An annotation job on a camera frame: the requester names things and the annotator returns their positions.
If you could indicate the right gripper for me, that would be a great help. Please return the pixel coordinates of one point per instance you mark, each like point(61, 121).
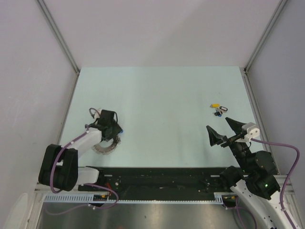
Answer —
point(236, 126)

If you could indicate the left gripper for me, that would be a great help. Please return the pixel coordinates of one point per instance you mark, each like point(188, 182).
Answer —
point(117, 129)

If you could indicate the metal keyring holder disc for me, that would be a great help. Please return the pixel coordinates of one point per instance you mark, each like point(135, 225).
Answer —
point(107, 150)

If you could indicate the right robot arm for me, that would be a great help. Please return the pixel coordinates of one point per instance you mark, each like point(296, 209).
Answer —
point(254, 181)

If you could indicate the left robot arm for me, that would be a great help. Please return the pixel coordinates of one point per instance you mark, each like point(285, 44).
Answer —
point(60, 168)

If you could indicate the black white tag key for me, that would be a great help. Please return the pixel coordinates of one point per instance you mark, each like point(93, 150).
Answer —
point(222, 109)

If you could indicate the yellow tag key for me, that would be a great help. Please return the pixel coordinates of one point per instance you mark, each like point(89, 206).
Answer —
point(214, 105)

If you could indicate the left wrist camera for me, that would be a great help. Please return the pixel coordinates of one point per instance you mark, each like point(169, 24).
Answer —
point(95, 113)

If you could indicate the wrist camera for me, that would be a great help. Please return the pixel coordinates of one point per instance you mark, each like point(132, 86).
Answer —
point(95, 113)
point(250, 130)

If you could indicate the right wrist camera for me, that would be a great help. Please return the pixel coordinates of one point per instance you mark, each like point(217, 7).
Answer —
point(250, 130)

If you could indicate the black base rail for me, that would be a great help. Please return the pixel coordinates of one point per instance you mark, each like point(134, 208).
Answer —
point(163, 184)

